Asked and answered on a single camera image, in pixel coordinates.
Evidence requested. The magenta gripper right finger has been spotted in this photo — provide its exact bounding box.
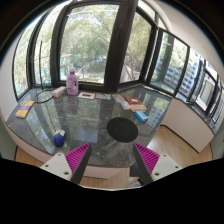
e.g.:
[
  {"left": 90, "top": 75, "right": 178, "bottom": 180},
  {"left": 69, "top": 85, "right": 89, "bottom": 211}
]
[{"left": 133, "top": 143, "right": 182, "bottom": 185}]

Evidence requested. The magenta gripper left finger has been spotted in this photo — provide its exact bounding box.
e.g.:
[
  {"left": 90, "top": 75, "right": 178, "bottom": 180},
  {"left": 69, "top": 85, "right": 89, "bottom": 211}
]
[{"left": 41, "top": 143, "right": 92, "bottom": 185}]

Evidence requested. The round black mouse pad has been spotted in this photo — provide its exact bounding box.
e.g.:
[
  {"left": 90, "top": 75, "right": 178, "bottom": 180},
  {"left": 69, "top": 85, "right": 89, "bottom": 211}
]
[{"left": 107, "top": 117, "right": 138, "bottom": 143}]

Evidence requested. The blue ink bottle box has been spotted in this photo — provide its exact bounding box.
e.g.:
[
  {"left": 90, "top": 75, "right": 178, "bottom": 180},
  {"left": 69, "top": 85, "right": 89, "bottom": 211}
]
[{"left": 54, "top": 130, "right": 65, "bottom": 147}]

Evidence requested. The blue white small box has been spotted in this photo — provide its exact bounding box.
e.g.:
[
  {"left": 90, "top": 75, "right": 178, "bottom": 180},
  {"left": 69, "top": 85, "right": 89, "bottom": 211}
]
[{"left": 135, "top": 111, "right": 148, "bottom": 122}]

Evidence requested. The tan flat box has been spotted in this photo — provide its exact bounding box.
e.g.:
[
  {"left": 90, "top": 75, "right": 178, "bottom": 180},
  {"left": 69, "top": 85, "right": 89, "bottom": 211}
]
[{"left": 130, "top": 105, "right": 147, "bottom": 112}]

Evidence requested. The light pink booklet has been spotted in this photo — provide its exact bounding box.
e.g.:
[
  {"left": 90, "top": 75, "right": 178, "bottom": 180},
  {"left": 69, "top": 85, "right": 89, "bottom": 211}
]
[{"left": 113, "top": 95, "right": 131, "bottom": 110}]

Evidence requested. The red book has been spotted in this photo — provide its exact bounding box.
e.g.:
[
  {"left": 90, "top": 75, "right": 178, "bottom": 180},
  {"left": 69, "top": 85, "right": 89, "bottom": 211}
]
[{"left": 125, "top": 97, "right": 143, "bottom": 105}]

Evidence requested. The pink framed flat card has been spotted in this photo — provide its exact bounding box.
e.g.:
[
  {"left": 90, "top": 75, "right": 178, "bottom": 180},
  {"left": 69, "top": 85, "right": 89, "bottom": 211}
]
[{"left": 78, "top": 92, "right": 96, "bottom": 99}]

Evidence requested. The orange white box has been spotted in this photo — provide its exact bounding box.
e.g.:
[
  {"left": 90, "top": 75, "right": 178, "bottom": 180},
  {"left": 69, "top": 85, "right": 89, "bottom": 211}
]
[{"left": 52, "top": 86, "right": 66, "bottom": 98}]

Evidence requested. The yellow and purple book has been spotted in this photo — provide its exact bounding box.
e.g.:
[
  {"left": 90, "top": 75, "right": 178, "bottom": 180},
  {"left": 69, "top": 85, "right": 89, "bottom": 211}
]
[{"left": 16, "top": 101, "right": 34, "bottom": 118}]

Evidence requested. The grey flat booklet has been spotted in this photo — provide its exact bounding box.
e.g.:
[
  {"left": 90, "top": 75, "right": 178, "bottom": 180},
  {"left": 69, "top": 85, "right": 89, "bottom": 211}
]
[{"left": 96, "top": 93, "right": 111, "bottom": 100}]

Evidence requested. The purple detergent bottle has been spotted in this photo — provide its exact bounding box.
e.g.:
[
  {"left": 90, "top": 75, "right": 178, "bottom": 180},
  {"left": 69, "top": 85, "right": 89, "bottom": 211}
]
[{"left": 66, "top": 67, "right": 79, "bottom": 95}]

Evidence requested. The black cable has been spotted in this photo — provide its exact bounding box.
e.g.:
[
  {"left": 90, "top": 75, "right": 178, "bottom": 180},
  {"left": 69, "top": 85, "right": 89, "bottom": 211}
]
[{"left": 34, "top": 40, "right": 58, "bottom": 104}]

